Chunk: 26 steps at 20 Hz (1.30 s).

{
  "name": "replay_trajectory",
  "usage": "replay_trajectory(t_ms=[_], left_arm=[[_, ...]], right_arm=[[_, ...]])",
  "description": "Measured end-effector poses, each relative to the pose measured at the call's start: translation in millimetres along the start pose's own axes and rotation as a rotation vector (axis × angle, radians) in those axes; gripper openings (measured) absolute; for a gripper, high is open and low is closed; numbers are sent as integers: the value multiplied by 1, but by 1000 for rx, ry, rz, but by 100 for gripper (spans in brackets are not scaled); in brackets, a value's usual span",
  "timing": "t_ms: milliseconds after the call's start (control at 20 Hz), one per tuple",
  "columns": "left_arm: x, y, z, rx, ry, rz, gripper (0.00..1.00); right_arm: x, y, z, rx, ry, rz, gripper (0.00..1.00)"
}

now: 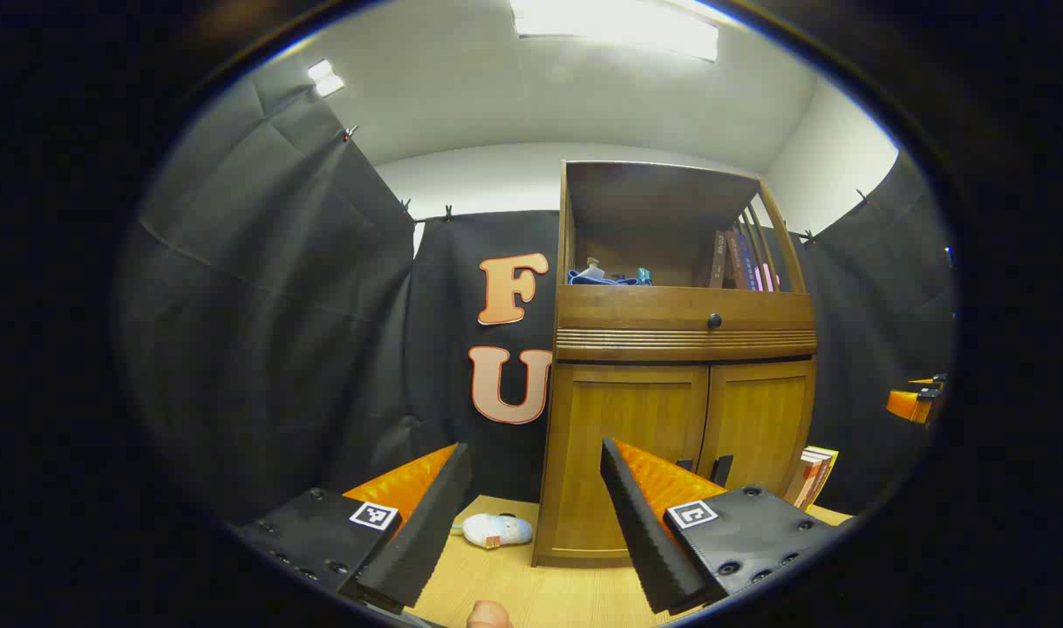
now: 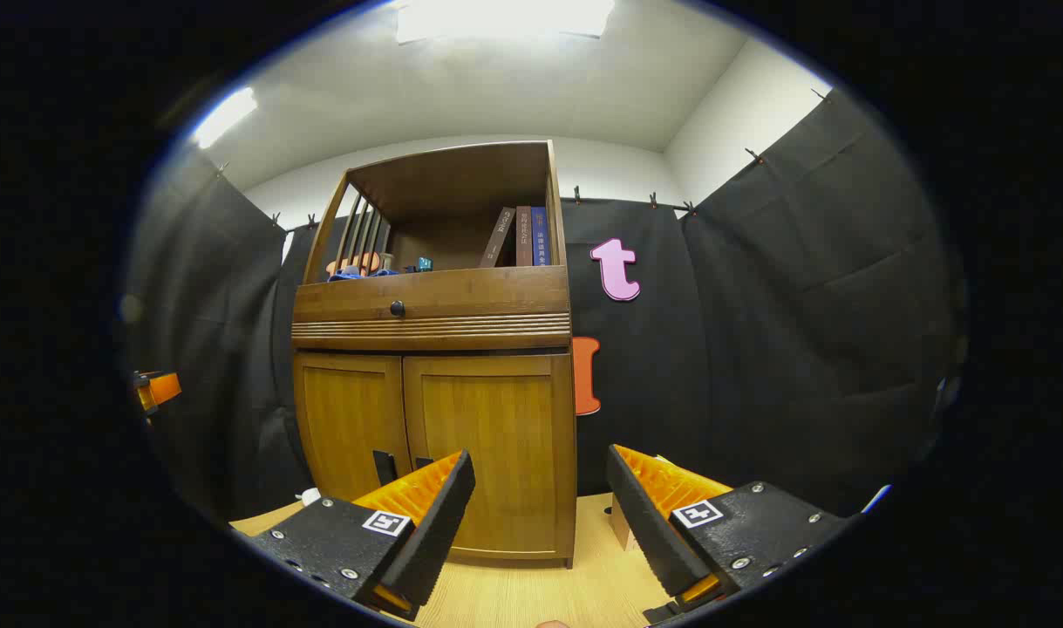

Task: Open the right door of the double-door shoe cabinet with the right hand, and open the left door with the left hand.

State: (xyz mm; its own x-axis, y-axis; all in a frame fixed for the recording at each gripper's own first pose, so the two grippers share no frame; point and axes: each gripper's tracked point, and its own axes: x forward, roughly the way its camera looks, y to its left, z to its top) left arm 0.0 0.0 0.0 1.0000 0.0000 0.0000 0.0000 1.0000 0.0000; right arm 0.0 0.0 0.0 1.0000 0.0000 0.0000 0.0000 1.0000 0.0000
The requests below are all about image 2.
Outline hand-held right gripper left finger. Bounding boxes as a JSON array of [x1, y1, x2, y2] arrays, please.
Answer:
[[248, 449, 477, 622]]

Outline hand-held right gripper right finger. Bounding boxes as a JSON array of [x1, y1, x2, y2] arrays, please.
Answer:
[[607, 444, 848, 627]]

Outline wooden shoe cabinet door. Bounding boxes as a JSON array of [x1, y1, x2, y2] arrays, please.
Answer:
[[294, 352, 410, 502], [402, 353, 576, 559]]

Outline wooden double-door shoe cabinet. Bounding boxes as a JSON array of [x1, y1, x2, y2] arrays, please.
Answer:
[[291, 140, 577, 570]]

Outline wooden cabinet drawer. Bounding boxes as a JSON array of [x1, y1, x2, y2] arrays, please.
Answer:
[[292, 266, 572, 351]]

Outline orange toy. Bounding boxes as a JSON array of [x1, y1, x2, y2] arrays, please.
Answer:
[[326, 252, 382, 278]]

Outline black backdrop cloth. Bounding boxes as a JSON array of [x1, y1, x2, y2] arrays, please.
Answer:
[[126, 87, 968, 524]]

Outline small ceiling light panel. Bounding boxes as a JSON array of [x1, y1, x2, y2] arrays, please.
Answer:
[[191, 87, 259, 150]]

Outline brown leaning book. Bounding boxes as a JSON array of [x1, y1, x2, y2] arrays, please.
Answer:
[[481, 208, 516, 268]]

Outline large ceiling light panel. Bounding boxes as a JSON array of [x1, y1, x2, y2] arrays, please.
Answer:
[[396, 0, 616, 44]]

